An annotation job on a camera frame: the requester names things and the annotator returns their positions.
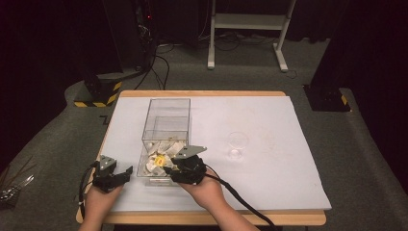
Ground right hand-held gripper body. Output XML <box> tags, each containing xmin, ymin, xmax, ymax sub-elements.
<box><xmin>170</xmin><ymin>144</ymin><xmax>209</xmax><ymax>186</ymax></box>

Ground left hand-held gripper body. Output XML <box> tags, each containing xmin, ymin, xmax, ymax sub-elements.
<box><xmin>91</xmin><ymin>154</ymin><xmax>126</xmax><ymax>194</ymax></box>

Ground clear plastic drawer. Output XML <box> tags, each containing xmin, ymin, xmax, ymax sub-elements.
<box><xmin>136</xmin><ymin>138</ymin><xmax>191</xmax><ymax>188</ymax></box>

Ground clear plastic drawer case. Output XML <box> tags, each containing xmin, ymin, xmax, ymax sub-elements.
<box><xmin>140</xmin><ymin>97</ymin><xmax>192</xmax><ymax>143</ymax></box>

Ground person's left hand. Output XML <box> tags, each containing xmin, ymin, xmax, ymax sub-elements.
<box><xmin>83</xmin><ymin>184</ymin><xmax>125</xmax><ymax>223</ymax></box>

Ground person's right hand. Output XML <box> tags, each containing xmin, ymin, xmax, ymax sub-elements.
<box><xmin>178</xmin><ymin>168</ymin><xmax>228</xmax><ymax>211</ymax></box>

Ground pile of white packets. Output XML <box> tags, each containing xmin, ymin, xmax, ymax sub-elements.
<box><xmin>140</xmin><ymin>141</ymin><xmax>187</xmax><ymax>177</ymax></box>

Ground clear plastic cup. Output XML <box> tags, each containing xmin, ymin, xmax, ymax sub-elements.
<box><xmin>226</xmin><ymin>130</ymin><xmax>250</xmax><ymax>161</ymax></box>

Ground white table mat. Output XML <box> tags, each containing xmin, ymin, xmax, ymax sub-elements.
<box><xmin>99</xmin><ymin>95</ymin><xmax>333</xmax><ymax>213</ymax></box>

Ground yellow striped black stand base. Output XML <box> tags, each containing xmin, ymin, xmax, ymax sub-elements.
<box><xmin>73</xmin><ymin>71</ymin><xmax>125</xmax><ymax>109</ymax></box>

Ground shiny clear plastic object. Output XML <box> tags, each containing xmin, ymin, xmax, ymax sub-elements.
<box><xmin>0</xmin><ymin>156</ymin><xmax>37</xmax><ymax>208</ymax></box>

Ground black equipment rack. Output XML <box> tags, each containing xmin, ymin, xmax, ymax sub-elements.
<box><xmin>101</xmin><ymin>0</ymin><xmax>159</xmax><ymax>73</ymax></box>

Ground white metal stand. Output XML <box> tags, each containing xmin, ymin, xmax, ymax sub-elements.
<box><xmin>206</xmin><ymin>0</ymin><xmax>297</xmax><ymax>73</ymax></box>

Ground black curtain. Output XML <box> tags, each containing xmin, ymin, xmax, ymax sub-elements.
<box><xmin>310</xmin><ymin>0</ymin><xmax>408</xmax><ymax>97</ymax></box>

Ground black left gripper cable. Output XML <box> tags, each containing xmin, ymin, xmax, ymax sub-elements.
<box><xmin>78</xmin><ymin>161</ymin><xmax>100</xmax><ymax>219</ymax></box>

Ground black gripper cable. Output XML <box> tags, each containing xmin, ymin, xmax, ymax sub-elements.
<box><xmin>78</xmin><ymin>161</ymin><xmax>100</xmax><ymax>219</ymax></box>
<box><xmin>204</xmin><ymin>164</ymin><xmax>279</xmax><ymax>231</ymax></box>

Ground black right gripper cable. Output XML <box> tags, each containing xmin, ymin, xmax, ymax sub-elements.
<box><xmin>204</xmin><ymin>164</ymin><xmax>279</xmax><ymax>231</ymax></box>

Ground black floor cables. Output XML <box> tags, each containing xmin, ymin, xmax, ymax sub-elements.
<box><xmin>134</xmin><ymin>44</ymin><xmax>176</xmax><ymax>91</ymax></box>

